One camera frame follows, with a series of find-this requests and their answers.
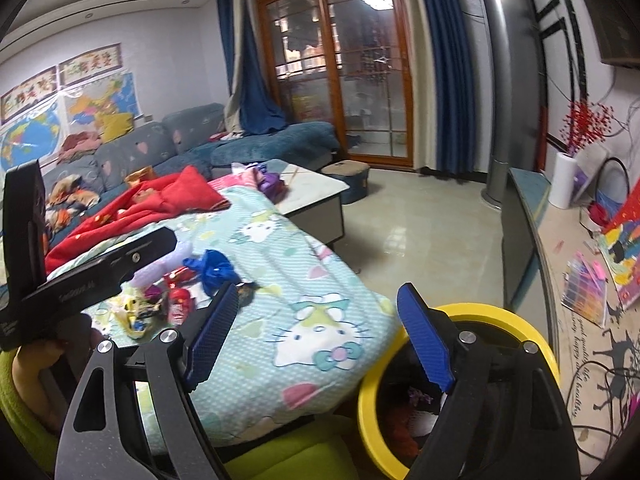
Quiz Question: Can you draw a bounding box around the blue rubber glove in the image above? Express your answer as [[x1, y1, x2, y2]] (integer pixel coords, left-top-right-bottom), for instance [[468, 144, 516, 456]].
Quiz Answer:
[[182, 249, 242, 297]]

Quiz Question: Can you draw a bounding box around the green left sleeve forearm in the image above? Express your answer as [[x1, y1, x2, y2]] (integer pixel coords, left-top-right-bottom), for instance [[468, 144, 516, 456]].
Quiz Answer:
[[0, 350, 58, 474]]

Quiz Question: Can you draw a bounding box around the yellow trash bin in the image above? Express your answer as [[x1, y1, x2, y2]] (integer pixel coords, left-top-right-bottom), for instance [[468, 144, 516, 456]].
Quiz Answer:
[[357, 301, 561, 480]]

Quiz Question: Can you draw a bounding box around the left hand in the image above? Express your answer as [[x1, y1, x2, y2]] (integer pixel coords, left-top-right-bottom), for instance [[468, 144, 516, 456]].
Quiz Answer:
[[11, 313, 103, 434]]

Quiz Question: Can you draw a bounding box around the small red wrapper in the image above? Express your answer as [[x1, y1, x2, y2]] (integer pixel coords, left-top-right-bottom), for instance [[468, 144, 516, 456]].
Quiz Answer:
[[167, 287, 194, 326]]

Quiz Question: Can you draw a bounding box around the hello kitty blue quilt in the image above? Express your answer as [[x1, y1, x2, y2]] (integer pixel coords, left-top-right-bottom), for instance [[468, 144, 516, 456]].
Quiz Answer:
[[46, 185, 404, 456]]

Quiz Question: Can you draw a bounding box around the pile of clothes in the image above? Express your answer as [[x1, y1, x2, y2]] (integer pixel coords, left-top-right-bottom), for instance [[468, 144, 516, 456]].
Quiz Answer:
[[44, 174, 100, 234]]

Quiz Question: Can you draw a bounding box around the tv cabinet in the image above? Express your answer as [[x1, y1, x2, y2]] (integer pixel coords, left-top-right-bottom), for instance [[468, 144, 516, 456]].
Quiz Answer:
[[501, 168, 639, 479]]

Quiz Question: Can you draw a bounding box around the world map poster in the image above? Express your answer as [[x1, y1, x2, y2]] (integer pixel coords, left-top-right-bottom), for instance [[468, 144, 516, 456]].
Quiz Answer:
[[1, 101, 62, 171]]

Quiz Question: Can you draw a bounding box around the red blanket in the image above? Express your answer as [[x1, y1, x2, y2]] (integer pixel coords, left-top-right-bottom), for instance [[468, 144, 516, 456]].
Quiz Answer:
[[44, 166, 230, 274]]

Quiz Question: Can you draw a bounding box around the colour swatch booklet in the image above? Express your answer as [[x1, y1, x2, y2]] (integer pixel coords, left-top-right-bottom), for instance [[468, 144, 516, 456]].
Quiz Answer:
[[561, 252, 608, 328]]

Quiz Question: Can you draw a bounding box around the white coffee table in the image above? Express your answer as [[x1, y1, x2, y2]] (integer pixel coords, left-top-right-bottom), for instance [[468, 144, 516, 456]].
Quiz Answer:
[[266, 159, 348, 247]]

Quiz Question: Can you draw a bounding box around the round padded stool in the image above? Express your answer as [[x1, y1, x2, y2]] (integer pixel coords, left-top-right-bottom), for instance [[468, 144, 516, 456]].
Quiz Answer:
[[321, 160, 370, 205]]

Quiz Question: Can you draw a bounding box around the purple cloth on table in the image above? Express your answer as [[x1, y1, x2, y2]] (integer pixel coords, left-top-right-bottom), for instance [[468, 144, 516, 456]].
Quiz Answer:
[[254, 162, 288, 204]]

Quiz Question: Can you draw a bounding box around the yellow pillow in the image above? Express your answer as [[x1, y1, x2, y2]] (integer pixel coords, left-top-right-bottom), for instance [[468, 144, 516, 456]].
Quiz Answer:
[[96, 113, 134, 143]]

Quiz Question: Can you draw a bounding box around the white paper roll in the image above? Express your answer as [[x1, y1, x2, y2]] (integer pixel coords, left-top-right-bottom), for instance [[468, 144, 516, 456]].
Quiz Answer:
[[548, 153, 577, 209]]

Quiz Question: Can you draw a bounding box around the colourful picture book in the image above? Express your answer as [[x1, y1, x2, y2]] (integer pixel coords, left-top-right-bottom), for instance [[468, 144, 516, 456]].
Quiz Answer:
[[598, 185, 640, 310]]

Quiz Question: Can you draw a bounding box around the grey blue sofa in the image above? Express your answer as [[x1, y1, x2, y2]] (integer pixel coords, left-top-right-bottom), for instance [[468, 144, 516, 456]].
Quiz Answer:
[[43, 103, 338, 214]]

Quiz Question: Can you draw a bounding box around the china map poster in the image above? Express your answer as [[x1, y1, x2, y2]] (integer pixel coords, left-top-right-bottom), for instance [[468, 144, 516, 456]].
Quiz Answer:
[[62, 72, 141, 128]]

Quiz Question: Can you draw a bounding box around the blue left curtain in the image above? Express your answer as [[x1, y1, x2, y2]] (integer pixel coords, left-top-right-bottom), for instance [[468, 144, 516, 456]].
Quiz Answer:
[[216, 0, 288, 136]]

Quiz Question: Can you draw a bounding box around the blue curtain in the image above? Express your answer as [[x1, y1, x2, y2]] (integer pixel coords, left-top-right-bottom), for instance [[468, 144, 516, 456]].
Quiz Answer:
[[216, 0, 288, 136], [423, 0, 476, 174]]

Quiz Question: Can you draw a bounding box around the silver tower air conditioner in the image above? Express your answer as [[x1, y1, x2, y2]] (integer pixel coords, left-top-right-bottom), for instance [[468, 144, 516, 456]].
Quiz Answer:
[[482, 0, 540, 208]]

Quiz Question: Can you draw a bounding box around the blue right curtain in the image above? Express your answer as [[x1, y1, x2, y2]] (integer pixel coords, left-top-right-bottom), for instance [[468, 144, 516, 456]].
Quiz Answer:
[[423, 0, 476, 174]]

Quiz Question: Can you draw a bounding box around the wooden glass sliding door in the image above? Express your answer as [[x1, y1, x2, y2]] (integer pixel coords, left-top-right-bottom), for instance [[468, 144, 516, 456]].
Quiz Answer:
[[256, 0, 413, 169]]

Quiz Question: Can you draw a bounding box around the black television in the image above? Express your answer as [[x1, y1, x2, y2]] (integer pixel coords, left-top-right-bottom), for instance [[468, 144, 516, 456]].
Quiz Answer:
[[584, 0, 639, 70]]

